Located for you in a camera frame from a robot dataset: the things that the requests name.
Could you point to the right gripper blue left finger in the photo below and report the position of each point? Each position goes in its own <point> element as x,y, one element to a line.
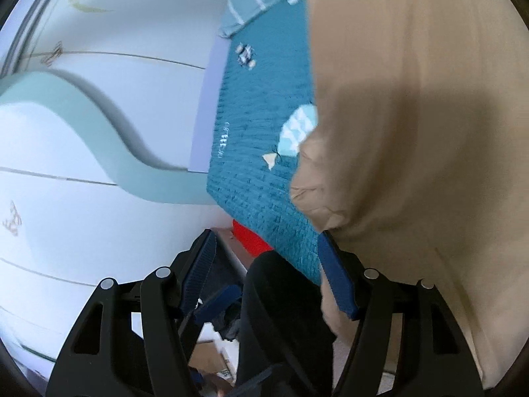
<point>197,266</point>

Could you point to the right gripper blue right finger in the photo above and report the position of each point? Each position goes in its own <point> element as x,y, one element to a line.
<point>344,272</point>

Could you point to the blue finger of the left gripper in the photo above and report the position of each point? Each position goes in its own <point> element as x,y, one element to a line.
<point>212,307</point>

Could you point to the cardboard box on floor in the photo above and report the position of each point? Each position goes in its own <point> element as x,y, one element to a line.
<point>218,357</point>

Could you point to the red cloth under bed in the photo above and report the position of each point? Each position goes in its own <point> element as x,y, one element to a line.
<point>252,242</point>

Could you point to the black trousers of person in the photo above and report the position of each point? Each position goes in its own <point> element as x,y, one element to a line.
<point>285,346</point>

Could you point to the teal quilted bedspread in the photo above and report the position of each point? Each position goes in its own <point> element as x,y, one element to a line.
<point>266,107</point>

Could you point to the mint green bed frame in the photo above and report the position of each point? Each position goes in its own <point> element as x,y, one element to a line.
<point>89,122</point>

